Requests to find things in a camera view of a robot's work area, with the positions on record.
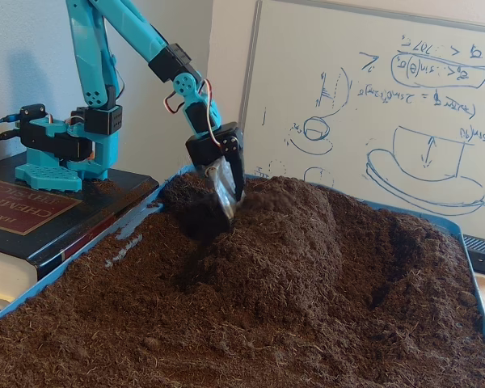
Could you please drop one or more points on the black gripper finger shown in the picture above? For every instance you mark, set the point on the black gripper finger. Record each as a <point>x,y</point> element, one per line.
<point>236,169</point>

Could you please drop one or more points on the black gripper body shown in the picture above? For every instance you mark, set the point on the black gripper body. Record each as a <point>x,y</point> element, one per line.
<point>205,150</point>

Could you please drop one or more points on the brown soil pile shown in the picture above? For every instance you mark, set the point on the brown soil pile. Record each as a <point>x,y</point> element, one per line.
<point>266,303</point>

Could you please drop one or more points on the teal 3D-printed robot arm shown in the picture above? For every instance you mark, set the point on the teal 3D-printed robot arm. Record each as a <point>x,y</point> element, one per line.
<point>89,48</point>

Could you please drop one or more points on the blue plastic tray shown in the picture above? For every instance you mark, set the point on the blue plastic tray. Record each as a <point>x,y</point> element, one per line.
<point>141,210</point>

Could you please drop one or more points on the whiteboard with blue drawings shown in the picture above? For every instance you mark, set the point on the whiteboard with blue drawings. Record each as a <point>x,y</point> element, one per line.
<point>388,121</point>

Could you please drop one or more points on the black controller box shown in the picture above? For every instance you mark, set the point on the black controller box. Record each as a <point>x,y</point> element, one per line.
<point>32,112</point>

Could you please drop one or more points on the black chemistry physics handbook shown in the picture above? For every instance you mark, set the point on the black chemistry physics handbook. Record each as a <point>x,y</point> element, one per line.
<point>44,238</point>

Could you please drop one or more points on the black vented electronic box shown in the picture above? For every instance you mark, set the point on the black vented electronic box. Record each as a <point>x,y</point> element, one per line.
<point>483,254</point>

